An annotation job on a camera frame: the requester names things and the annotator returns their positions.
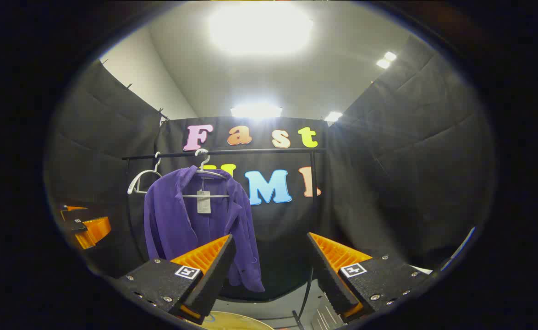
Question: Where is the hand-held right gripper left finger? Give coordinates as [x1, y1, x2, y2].
[115, 234, 237, 326]

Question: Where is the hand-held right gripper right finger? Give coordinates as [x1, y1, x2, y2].
[307, 232, 432, 324]

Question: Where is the beige laundry hamper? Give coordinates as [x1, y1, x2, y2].
[200, 311, 276, 330]

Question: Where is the purple corduroy shirt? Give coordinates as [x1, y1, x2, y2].
[143, 165, 266, 293]

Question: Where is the white clothes hanger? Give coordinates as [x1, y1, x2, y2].
[127, 152, 163, 195]
[182, 148, 230, 199]

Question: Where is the black clothes rack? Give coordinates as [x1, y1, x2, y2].
[121, 148, 328, 328]

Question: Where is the black backdrop cloth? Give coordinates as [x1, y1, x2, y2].
[44, 37, 496, 298]

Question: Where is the small ceiling light panel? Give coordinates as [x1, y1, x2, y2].
[376, 51, 397, 70]

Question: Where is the large ceiling light panel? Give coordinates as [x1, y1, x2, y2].
[209, 1, 314, 56]

